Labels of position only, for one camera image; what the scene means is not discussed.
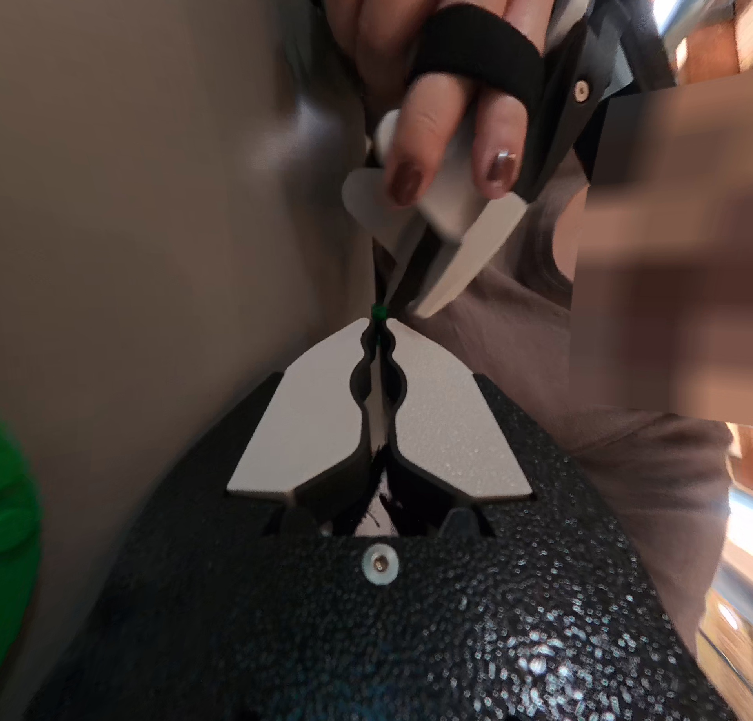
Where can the small green lego piece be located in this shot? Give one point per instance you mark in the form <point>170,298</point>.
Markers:
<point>378,312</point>

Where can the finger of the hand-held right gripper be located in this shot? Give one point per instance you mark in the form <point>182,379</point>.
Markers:
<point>476,250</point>
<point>406,262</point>

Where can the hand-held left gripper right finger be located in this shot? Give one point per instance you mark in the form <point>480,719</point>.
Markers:
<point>453,433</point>

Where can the person's right hand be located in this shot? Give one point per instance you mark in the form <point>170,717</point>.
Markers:
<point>376,15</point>

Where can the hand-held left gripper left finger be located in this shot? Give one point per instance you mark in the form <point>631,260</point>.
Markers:
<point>306,421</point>

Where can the green lego baseplate build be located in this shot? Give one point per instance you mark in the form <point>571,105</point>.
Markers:
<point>17,556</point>

